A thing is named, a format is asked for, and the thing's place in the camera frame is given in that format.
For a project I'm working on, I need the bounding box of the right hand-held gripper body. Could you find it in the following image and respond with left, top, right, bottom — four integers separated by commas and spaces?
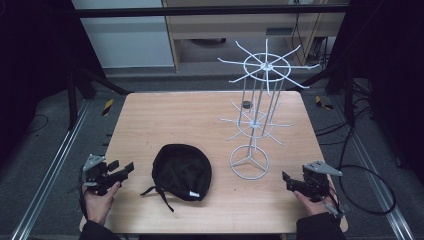
292, 160, 344, 203

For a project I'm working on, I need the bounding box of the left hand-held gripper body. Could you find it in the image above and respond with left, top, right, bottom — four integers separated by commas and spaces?
81, 153, 130, 197

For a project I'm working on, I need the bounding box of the white wire display rack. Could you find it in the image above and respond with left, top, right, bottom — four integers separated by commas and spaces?
217, 38, 321, 181

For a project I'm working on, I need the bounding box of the black cap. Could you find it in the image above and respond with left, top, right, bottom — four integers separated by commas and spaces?
139, 143, 213, 213

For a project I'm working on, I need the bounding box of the person's right hand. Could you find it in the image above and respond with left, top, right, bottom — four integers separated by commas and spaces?
293, 191, 338, 217

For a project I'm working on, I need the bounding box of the person's left hand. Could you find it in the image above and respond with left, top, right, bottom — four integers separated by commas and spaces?
81, 180, 122, 225

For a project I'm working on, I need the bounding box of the yellow black striped marker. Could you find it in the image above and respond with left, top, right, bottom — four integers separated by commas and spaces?
314, 95, 335, 111
101, 98, 115, 117

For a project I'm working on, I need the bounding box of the black metal stand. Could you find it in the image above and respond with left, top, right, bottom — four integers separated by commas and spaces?
65, 56, 135, 132
289, 56, 359, 128

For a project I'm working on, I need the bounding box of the white cabinet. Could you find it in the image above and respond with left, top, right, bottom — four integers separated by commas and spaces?
71, 0, 176, 70

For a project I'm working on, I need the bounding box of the light wooden shelf unit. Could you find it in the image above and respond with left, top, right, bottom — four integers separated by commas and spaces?
161, 0, 349, 73

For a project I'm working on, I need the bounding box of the left hand-held gripper cable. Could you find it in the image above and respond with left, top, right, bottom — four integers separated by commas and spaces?
68, 166, 88, 221

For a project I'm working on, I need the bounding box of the metal floor rail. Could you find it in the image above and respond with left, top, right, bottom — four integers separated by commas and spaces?
9, 99, 92, 240
329, 94, 416, 240

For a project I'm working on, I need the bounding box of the black looped cable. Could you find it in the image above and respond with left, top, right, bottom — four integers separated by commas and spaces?
335, 126, 398, 216

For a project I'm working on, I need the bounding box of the thin black floor cable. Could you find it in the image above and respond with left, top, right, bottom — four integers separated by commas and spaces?
25, 113, 50, 135

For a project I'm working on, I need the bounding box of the black horizontal frame bar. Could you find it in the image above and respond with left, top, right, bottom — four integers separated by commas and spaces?
71, 3, 351, 19

